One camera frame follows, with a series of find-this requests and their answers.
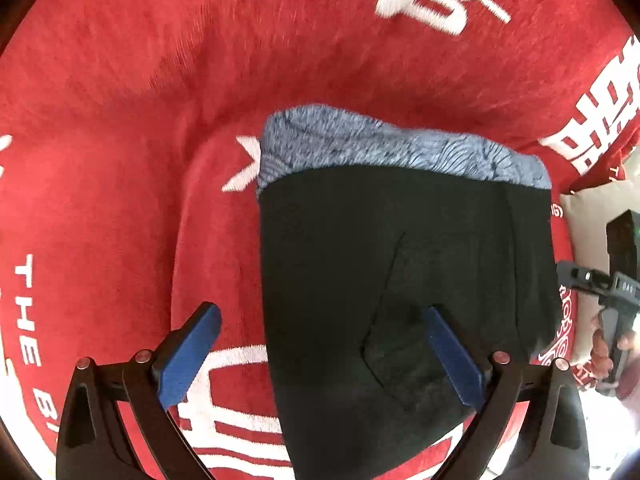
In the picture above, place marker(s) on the person's right hand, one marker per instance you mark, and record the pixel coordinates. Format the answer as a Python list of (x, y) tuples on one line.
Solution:
[(602, 364)]

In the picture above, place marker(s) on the beige pillow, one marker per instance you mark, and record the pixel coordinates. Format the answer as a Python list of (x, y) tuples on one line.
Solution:
[(587, 213)]

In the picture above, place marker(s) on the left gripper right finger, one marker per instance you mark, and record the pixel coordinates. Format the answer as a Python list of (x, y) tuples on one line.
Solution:
[(552, 443)]

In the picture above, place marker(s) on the black pants blue waistband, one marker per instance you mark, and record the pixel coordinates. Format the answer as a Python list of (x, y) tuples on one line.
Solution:
[(364, 226)]

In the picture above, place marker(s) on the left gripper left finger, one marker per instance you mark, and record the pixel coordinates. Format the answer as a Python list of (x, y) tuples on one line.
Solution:
[(93, 442)]

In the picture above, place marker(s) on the red blanket white characters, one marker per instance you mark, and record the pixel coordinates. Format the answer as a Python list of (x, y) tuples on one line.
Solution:
[(133, 131)]

